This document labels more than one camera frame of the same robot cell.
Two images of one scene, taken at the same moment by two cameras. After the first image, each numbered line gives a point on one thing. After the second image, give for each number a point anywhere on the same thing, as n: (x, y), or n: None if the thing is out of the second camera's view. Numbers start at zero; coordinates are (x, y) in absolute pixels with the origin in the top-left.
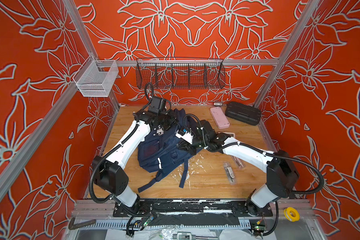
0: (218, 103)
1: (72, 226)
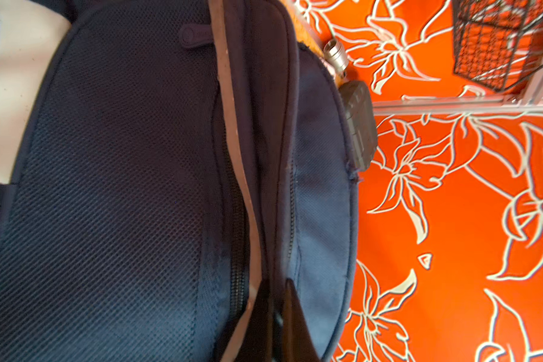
0: (336, 56)
1: None
